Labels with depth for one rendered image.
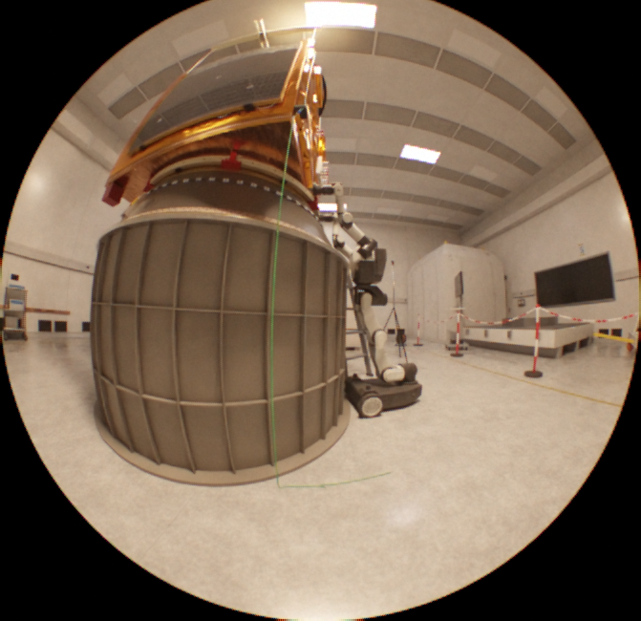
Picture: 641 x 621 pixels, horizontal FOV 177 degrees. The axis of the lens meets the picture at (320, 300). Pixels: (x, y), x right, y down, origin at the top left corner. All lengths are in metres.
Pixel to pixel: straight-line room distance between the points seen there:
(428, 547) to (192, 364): 1.10
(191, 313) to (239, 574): 0.94
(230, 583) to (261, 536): 0.24
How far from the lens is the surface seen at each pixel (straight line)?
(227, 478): 1.08
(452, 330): 6.74
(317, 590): 0.80
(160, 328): 0.91
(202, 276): 0.86
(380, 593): 0.81
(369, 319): 1.74
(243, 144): 1.38
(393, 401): 1.79
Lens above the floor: 0.77
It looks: 5 degrees up
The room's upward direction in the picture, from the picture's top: 1 degrees clockwise
